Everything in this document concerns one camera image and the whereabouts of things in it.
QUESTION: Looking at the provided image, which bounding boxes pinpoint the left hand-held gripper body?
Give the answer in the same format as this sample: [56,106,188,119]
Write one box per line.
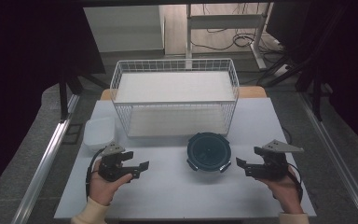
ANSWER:
[97,142,134,183]

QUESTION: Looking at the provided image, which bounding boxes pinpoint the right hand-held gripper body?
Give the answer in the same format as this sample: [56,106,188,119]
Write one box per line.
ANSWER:
[250,139,305,182]

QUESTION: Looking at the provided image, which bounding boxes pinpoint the white lidded container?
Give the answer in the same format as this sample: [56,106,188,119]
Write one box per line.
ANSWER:
[83,117,118,152]

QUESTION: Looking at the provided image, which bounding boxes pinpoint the person's left hand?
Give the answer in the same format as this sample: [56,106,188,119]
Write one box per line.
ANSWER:
[88,161,133,206]

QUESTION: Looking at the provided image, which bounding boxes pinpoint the person's right hand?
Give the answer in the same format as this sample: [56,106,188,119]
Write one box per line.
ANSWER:
[257,165,305,216]

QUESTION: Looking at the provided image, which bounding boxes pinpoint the dark round lidded container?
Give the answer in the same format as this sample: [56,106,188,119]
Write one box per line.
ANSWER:
[186,132,233,174]

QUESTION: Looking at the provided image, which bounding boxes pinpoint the wooden table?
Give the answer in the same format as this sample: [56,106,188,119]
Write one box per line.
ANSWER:
[100,86,268,102]

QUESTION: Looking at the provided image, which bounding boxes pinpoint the black stand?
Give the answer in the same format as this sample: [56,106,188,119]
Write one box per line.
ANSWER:
[255,54,325,123]
[58,73,110,123]

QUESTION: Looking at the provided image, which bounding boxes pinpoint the black curtain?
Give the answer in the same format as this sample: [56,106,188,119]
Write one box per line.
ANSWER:
[266,0,358,158]
[0,0,107,202]

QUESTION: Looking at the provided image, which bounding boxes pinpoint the white cabinet panel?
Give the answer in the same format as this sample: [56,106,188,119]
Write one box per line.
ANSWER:
[83,5,166,53]

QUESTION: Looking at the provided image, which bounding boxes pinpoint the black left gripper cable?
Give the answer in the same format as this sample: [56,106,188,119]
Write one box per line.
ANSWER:
[85,147,105,201]

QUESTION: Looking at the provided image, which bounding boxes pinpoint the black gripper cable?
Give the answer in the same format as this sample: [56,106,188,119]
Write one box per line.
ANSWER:
[286,162,304,202]
[85,147,105,201]

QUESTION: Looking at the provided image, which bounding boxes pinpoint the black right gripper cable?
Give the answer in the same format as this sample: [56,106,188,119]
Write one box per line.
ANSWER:
[286,162,304,202]

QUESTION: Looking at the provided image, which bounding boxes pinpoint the aluminium rail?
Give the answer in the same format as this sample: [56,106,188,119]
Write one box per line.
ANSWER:
[10,92,82,224]
[297,91,358,224]

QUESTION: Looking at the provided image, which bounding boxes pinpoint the white wire basket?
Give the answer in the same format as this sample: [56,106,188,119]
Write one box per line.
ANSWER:
[109,58,241,139]

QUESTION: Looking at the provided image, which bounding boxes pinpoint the black floor cables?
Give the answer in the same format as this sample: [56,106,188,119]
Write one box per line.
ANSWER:
[190,28,282,53]

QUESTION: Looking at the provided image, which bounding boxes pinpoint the white desk frame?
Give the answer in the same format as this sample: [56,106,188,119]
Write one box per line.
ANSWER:
[185,2,273,71]

